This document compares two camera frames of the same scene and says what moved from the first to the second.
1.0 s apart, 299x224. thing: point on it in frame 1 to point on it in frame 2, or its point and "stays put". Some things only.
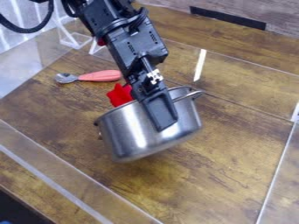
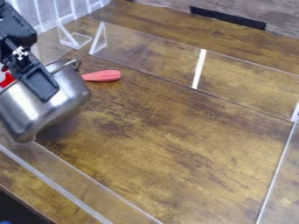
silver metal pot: (126, 130) to (26, 116)
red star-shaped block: (120, 95) to (10, 79)
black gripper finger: (146, 84) to (23, 66)
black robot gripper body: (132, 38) to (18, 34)
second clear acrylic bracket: (72, 39) stays put
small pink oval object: (98, 76) stays put
